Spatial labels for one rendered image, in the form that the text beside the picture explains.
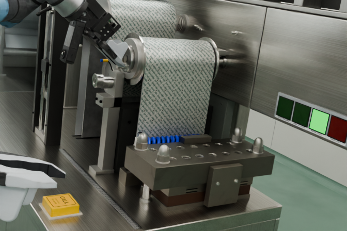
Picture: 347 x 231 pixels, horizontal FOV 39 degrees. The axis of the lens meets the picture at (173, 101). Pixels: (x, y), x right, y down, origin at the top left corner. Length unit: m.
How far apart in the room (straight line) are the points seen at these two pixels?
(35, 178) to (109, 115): 0.85
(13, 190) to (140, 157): 0.71
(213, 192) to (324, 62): 0.44
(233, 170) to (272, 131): 3.43
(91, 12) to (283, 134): 3.54
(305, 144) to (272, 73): 3.10
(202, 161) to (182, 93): 0.23
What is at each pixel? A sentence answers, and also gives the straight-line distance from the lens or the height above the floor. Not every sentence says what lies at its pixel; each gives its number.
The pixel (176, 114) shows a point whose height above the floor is 1.10.
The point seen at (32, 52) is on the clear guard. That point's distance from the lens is 2.30.
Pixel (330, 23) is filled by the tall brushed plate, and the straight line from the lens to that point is 1.26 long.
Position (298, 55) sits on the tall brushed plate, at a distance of 1.32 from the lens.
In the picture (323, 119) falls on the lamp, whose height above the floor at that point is 1.19.
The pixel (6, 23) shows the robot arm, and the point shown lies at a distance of 1.26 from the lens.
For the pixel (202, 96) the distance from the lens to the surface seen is 1.45.
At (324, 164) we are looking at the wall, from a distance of 4.35.
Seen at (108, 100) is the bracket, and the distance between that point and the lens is 1.38.
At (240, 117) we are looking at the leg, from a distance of 1.76.
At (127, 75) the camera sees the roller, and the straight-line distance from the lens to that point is 1.37.
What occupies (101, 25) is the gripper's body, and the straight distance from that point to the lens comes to 1.27.
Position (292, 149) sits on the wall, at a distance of 4.57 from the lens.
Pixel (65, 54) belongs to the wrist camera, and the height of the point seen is 1.26.
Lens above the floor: 1.47
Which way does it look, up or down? 14 degrees down
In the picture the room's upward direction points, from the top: 8 degrees clockwise
